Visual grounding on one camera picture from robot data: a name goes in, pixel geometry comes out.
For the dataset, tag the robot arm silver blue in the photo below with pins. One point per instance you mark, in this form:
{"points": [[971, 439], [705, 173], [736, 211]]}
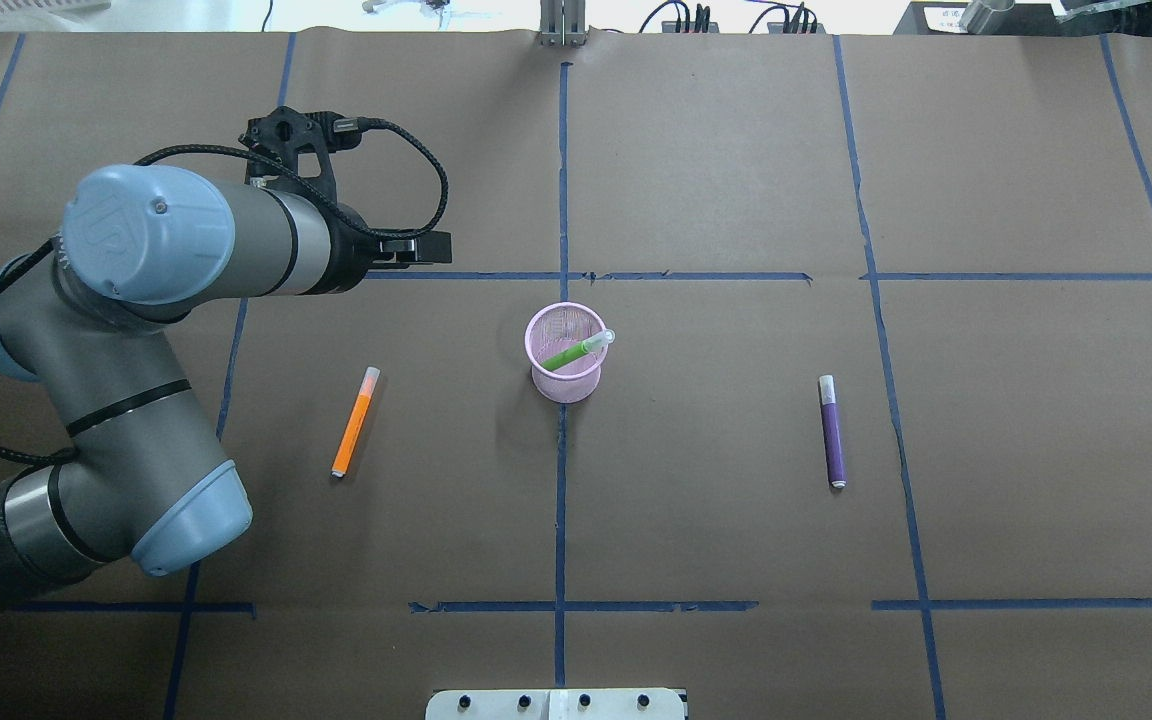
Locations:
{"points": [[138, 249]]}

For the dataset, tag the steel cup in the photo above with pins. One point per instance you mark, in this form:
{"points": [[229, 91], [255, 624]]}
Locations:
{"points": [[984, 17]]}

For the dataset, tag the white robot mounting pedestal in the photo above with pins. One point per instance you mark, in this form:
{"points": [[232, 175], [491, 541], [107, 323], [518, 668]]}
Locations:
{"points": [[559, 703]]}

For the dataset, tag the pink mesh pen holder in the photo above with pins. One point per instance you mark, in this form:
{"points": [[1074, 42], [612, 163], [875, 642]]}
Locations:
{"points": [[566, 345]]}

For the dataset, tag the aluminium frame post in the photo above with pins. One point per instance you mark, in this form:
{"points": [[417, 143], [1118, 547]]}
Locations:
{"points": [[562, 23]]}

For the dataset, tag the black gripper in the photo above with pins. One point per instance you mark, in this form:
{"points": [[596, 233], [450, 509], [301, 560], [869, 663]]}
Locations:
{"points": [[348, 250]]}

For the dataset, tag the orange highlighter pen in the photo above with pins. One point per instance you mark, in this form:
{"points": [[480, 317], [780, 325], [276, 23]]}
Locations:
{"points": [[355, 424]]}

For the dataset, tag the green highlighter pen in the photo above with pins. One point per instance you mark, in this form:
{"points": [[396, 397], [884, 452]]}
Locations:
{"points": [[592, 345]]}

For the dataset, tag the purple highlighter pen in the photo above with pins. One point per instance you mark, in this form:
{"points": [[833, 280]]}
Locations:
{"points": [[832, 436]]}

